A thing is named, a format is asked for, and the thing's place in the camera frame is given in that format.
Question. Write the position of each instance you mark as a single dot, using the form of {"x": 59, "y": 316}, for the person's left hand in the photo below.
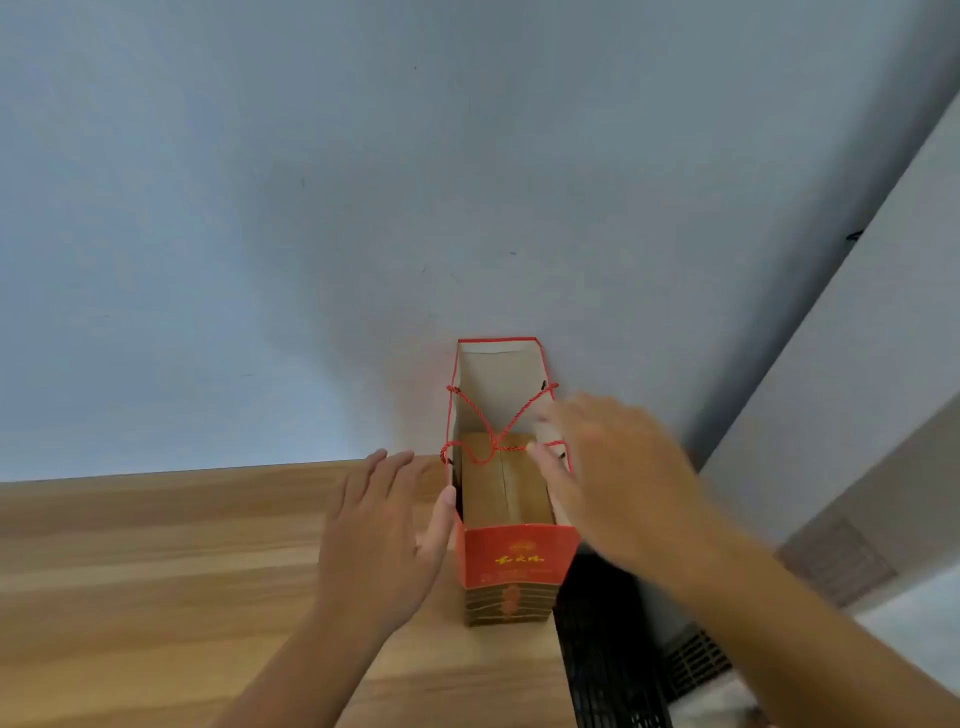
{"x": 371, "y": 540}

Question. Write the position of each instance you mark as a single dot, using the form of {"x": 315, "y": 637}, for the brown cardboard box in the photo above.
{"x": 499, "y": 484}

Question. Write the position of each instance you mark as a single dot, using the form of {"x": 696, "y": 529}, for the black mesh rack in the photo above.
{"x": 607, "y": 660}

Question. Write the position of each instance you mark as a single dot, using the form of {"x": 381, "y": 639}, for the person's right hand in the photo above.
{"x": 622, "y": 480}

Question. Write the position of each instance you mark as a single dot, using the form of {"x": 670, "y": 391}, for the white floor vent grille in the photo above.
{"x": 697, "y": 660}

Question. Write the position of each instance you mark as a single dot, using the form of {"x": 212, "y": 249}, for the person's left forearm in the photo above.
{"x": 300, "y": 675}

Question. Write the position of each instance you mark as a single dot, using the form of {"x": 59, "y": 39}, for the person's right forearm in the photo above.
{"x": 787, "y": 637}

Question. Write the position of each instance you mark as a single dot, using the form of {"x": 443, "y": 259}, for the red paper bag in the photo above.
{"x": 517, "y": 559}

